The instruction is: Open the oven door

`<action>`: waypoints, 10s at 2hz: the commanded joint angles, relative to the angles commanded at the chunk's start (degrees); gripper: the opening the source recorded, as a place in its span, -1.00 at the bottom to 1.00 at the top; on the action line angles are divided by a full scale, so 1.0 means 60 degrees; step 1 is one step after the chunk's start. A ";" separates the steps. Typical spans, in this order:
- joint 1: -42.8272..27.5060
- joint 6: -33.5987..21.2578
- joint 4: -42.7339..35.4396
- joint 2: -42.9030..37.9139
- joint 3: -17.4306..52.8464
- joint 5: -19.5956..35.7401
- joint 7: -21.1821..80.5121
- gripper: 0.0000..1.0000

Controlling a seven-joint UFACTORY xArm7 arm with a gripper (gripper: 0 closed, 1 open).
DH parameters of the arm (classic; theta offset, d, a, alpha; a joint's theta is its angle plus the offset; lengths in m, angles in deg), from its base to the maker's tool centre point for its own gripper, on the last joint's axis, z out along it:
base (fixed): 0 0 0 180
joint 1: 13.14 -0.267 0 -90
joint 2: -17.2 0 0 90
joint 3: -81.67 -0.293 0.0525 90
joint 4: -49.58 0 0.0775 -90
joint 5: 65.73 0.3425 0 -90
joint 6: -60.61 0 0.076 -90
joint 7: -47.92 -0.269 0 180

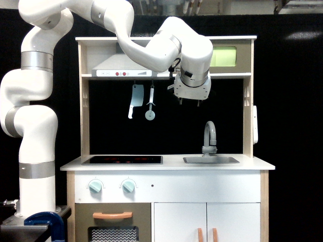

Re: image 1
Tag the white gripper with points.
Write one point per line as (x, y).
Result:
(195, 93)

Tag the taupe microwave door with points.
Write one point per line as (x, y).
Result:
(231, 56)

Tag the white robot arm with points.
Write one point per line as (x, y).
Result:
(43, 67)

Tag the left white cabinet door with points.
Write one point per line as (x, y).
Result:
(180, 222)

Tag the white cabinet door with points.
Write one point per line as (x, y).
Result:
(180, 222)
(233, 221)

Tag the right white cabinet door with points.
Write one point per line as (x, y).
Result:
(233, 221)

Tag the taupe lower oven door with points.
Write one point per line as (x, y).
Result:
(113, 222)

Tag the toy pizza cutter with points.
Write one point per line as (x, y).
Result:
(150, 115)

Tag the grey toy faucet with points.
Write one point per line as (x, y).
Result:
(210, 139)

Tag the toy cleaver knife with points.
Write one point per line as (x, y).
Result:
(137, 98)

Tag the grey toy sink basin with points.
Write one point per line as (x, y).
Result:
(210, 160)

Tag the white side-mounted toy phone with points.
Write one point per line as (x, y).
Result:
(255, 125)

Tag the grey range hood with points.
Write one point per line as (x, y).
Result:
(110, 62)

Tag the white wooden toy kitchen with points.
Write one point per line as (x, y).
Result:
(177, 131)

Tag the right mint stove knob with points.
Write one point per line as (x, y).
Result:
(128, 185)

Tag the mint stove knob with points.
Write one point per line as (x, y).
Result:
(95, 186)
(128, 185)

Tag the black toy stovetop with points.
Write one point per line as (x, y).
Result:
(124, 159)

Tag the left mint stove knob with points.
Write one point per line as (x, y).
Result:
(95, 186)

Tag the blue c-clamp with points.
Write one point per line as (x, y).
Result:
(53, 220)

